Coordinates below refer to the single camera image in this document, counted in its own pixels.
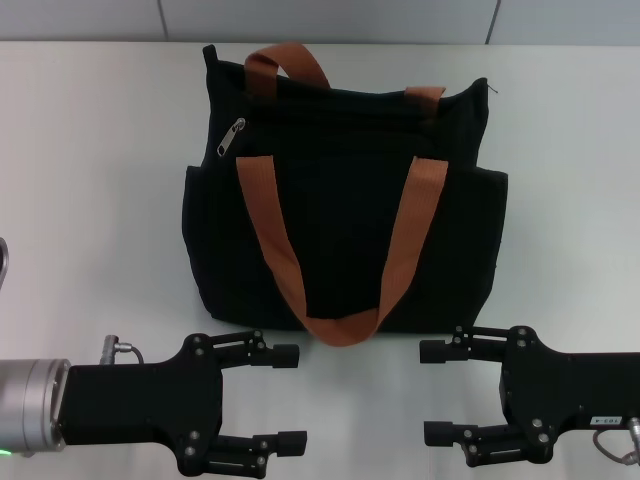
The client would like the silver metal zipper pull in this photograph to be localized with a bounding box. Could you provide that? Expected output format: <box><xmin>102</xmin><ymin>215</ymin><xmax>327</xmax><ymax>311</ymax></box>
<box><xmin>215</xmin><ymin>117</ymin><xmax>247</xmax><ymax>159</ymax></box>

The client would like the black bag with brown handles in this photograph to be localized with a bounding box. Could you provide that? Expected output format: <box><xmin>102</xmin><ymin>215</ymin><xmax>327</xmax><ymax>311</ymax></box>
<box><xmin>180</xmin><ymin>42</ymin><xmax>510</xmax><ymax>350</ymax></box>

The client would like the gripper cable with plug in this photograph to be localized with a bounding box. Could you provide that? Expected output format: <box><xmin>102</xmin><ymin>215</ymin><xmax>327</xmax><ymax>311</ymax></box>
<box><xmin>101</xmin><ymin>337</ymin><xmax>145</xmax><ymax>366</ymax></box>
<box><xmin>592</xmin><ymin>418</ymin><xmax>640</xmax><ymax>462</ymax></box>

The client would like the right gripper cable with plug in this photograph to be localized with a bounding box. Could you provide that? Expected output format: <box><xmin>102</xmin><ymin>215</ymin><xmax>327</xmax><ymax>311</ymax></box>
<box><xmin>592</xmin><ymin>418</ymin><xmax>640</xmax><ymax>462</ymax></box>

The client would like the left gripper cable with plug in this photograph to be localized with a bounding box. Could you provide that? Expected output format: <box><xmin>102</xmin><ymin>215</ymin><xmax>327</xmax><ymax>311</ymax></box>
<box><xmin>101</xmin><ymin>337</ymin><xmax>145</xmax><ymax>366</ymax></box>

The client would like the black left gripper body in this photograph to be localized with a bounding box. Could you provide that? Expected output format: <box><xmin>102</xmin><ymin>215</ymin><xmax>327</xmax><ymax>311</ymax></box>
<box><xmin>62</xmin><ymin>333</ymin><xmax>225</xmax><ymax>476</ymax></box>

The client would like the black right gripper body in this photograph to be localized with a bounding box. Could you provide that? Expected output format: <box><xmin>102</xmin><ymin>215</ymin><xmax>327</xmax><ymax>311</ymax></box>
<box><xmin>499</xmin><ymin>325</ymin><xmax>640</xmax><ymax>469</ymax></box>

